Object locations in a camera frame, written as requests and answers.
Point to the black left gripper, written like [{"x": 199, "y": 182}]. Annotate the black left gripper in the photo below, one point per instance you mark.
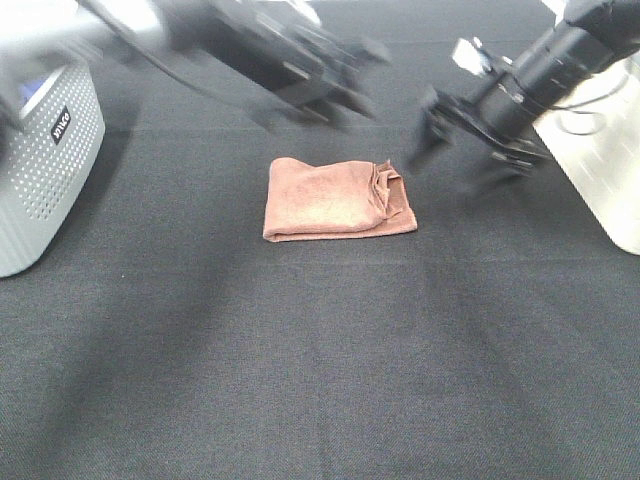
[{"x": 315, "y": 73}]

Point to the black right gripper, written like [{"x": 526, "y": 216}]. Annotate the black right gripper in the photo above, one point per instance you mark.
[{"x": 441, "y": 113}]

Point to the brown microfibre towel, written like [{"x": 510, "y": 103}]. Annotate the brown microfibre towel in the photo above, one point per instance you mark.
[{"x": 344, "y": 200}]

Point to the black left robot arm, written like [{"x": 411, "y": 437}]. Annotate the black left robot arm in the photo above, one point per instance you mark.
[{"x": 226, "y": 30}]

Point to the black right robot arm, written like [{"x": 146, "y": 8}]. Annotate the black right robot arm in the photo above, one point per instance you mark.
[{"x": 589, "y": 38}]

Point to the white plastic bin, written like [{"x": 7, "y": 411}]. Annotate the white plastic bin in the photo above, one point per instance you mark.
[{"x": 594, "y": 137}]

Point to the grey perforated laundry basket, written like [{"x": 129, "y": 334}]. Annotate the grey perforated laundry basket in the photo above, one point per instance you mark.
[{"x": 48, "y": 146}]

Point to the blue cloth in basket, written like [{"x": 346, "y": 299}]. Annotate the blue cloth in basket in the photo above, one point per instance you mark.
[{"x": 29, "y": 89}]

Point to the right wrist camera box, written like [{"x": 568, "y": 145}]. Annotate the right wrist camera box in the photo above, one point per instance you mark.
[{"x": 470, "y": 55}]

